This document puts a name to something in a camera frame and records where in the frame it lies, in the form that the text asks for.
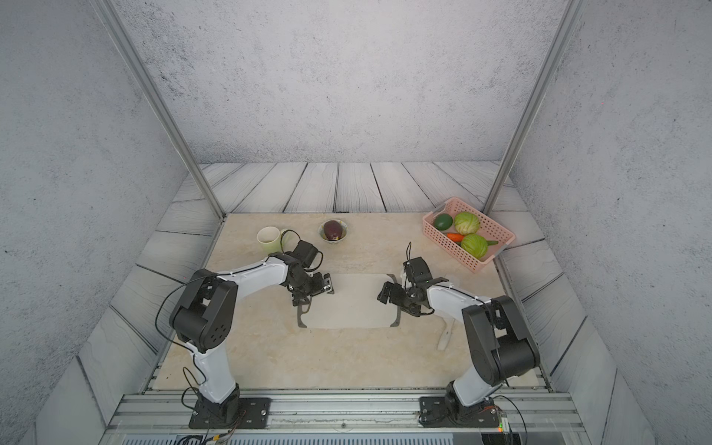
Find left aluminium frame post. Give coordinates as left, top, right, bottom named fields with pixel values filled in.
left=92, top=0, right=226, bottom=222

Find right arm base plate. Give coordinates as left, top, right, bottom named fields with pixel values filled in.
left=418, top=395, right=501, bottom=429

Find dark green avocado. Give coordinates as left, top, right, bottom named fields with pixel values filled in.
left=433, top=213, right=454, bottom=232

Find small patterned bowl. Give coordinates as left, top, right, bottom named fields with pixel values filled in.
left=318, top=220, right=348, bottom=243

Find right aluminium frame post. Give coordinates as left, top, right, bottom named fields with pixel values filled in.
left=483, top=0, right=586, bottom=214

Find upper green cabbage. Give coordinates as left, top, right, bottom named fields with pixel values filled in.
left=454, top=211, right=480, bottom=235

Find orange carrot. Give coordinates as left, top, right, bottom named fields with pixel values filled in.
left=446, top=233, right=465, bottom=243

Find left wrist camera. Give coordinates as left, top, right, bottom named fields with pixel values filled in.
left=290, top=240, right=319, bottom=269

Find green cabbage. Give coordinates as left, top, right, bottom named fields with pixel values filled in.
left=460, top=234, right=499, bottom=260
left=454, top=211, right=480, bottom=235

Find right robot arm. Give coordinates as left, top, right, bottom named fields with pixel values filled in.
left=378, top=257, right=541, bottom=409

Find light green mug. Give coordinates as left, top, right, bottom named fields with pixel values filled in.
left=256, top=226, right=291, bottom=255

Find purple eggplant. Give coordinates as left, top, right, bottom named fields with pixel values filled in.
left=323, top=220, right=344, bottom=241

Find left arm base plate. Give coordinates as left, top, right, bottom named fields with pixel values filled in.
left=188, top=395, right=272, bottom=429

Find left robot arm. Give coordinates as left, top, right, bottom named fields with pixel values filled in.
left=170, top=254, right=334, bottom=404

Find pink plastic basket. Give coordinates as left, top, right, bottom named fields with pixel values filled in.
left=423, top=198, right=515, bottom=273

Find aluminium frame post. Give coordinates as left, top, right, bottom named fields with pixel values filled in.
left=483, top=0, right=586, bottom=214
left=92, top=0, right=226, bottom=222

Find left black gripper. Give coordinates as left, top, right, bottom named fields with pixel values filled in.
left=290, top=271, right=339, bottom=307

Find lower green cabbage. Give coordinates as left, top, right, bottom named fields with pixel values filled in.
left=460, top=234, right=499, bottom=260

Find aluminium mounting rail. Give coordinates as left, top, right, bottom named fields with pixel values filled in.
left=101, top=388, right=590, bottom=444

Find grey-rimmed white cutting board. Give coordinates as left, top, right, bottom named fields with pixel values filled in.
left=298, top=274, right=401, bottom=329

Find white speckled knife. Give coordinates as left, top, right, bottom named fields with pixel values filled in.
left=437, top=314, right=455, bottom=352

